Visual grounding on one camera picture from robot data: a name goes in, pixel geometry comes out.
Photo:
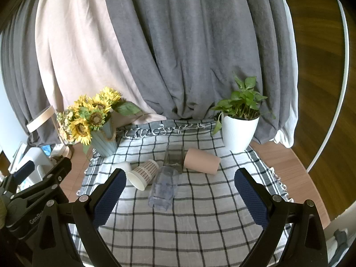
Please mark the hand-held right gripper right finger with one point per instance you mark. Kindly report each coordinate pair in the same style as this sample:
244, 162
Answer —
251, 199

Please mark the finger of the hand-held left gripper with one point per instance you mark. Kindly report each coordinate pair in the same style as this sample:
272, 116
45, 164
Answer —
52, 176
24, 170

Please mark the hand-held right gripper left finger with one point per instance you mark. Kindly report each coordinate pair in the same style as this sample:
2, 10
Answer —
109, 199

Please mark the white cup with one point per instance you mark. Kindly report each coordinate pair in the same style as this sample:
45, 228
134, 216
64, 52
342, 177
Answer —
122, 167

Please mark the plaid paper cup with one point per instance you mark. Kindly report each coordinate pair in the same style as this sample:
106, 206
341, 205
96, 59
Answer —
143, 173

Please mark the clear plastic cup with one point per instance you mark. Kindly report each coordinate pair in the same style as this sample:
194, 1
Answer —
164, 189

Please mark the beige paper cup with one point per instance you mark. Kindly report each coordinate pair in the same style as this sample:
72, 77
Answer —
201, 161

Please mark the grey translucent square cup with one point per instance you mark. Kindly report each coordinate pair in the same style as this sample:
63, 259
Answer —
173, 157

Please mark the white plastic box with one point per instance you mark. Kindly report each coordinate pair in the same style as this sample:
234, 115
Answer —
32, 160

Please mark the light wooden chair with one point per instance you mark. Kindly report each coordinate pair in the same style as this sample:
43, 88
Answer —
39, 121

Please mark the teal ribbed vase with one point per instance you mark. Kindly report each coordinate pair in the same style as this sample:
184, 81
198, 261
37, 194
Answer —
105, 142

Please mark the sunflower bouquet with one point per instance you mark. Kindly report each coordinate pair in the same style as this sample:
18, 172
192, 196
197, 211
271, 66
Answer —
83, 128

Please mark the checked tablecloth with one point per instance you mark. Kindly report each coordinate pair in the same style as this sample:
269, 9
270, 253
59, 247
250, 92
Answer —
194, 222

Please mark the white ribbed plant pot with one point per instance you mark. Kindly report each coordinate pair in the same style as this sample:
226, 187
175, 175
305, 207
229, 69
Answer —
239, 133

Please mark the grey curtain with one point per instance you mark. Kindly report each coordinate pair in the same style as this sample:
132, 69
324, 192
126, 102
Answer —
19, 89
194, 47

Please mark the grey white device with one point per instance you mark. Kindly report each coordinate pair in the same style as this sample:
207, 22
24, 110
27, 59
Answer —
340, 236

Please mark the green leafy plant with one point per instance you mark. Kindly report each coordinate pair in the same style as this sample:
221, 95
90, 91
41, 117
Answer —
242, 100

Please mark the white sheer curtain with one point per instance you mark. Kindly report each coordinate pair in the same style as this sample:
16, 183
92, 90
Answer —
288, 94

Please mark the beige curtain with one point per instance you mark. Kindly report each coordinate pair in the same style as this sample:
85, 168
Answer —
75, 55

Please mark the white curved frame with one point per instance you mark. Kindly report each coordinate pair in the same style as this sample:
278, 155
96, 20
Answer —
344, 69

